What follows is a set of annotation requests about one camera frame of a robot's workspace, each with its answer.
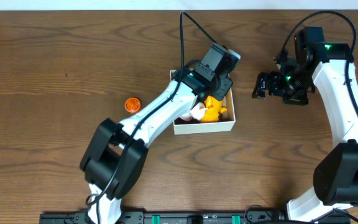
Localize orange lattice ball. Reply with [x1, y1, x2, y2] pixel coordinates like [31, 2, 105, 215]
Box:
[124, 97, 142, 114]

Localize left black cable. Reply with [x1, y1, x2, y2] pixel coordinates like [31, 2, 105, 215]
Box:
[85, 11, 219, 224]

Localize white cardboard box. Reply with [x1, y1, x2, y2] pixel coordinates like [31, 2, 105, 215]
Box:
[170, 68, 237, 136]

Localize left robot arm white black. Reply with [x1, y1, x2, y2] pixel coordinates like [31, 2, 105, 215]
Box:
[80, 70, 232, 223]

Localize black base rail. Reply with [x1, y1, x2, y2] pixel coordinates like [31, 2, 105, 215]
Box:
[39, 208, 358, 224]

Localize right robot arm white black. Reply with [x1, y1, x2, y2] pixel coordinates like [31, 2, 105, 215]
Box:
[252, 40, 358, 223]

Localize yellow rubber duck toy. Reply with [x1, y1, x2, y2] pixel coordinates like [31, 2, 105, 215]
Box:
[200, 96, 227, 123]

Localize pink white snail toy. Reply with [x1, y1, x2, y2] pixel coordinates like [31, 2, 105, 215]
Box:
[180, 102, 213, 121]

